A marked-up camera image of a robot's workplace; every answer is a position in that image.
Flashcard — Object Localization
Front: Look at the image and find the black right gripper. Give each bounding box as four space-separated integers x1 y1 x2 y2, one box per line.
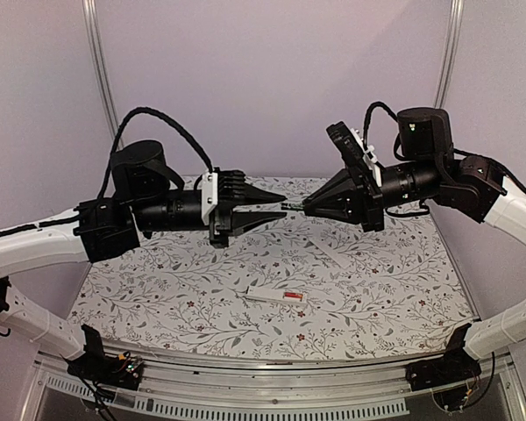
302 157 442 232

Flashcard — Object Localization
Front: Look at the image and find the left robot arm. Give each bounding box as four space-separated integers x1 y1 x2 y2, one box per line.
0 139 286 381

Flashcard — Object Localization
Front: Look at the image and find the white remote battery cover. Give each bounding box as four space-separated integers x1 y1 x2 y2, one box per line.
310 239 351 268

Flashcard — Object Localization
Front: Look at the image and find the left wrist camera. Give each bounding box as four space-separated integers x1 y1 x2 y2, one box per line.
200 170 219 225

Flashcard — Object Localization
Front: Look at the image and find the red battery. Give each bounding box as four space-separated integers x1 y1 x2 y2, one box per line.
283 292 303 300

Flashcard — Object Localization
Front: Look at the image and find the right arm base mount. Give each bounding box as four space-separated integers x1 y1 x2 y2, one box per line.
405 323 481 391

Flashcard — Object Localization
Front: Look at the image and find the white remote control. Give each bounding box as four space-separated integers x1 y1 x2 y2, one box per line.
245 286 307 306

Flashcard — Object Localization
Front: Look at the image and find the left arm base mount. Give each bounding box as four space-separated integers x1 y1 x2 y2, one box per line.
66 325 145 391

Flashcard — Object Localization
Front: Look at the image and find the aluminium corner post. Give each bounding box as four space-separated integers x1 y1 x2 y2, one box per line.
82 0 117 136
434 0 465 108

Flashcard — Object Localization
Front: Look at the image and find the floral patterned table mat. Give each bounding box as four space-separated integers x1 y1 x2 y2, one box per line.
69 204 476 360

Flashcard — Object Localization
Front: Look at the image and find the left aluminium corner post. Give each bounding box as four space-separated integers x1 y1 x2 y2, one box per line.
82 0 117 136

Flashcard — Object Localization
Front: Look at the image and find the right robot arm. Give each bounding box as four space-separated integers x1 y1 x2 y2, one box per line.
302 107 526 246

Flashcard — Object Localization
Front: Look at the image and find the right aluminium corner post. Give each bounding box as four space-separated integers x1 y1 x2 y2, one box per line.
434 0 465 108

